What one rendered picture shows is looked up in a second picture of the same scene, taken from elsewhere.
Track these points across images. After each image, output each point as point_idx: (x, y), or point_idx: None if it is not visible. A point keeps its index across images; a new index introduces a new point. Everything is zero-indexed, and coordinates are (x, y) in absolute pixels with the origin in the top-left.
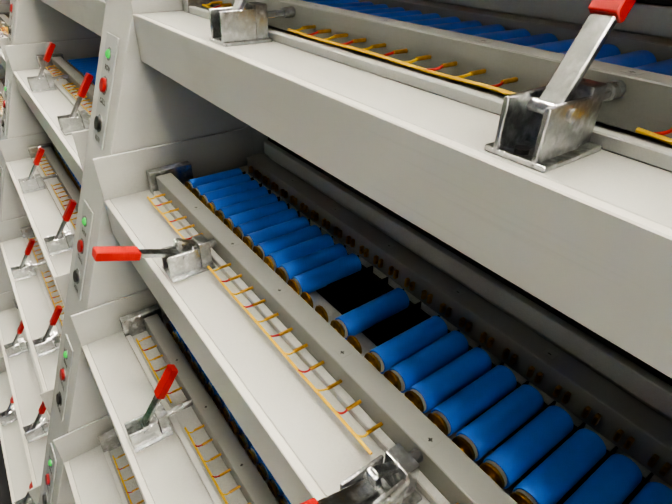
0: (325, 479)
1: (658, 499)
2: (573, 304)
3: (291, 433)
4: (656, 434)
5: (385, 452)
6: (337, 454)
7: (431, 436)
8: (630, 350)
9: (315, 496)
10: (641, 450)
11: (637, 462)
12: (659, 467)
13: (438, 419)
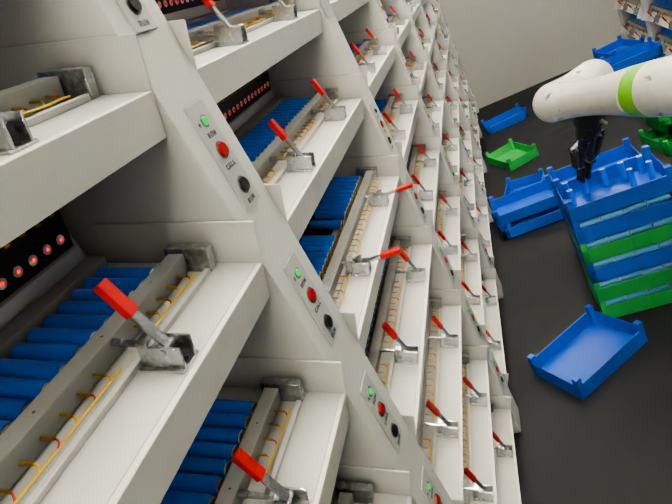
0: (385, 209)
1: (336, 180)
2: (355, 130)
3: (383, 217)
4: None
5: (372, 195)
6: (377, 211)
7: (360, 194)
8: (357, 129)
9: (390, 208)
10: None
11: None
12: None
13: (352, 199)
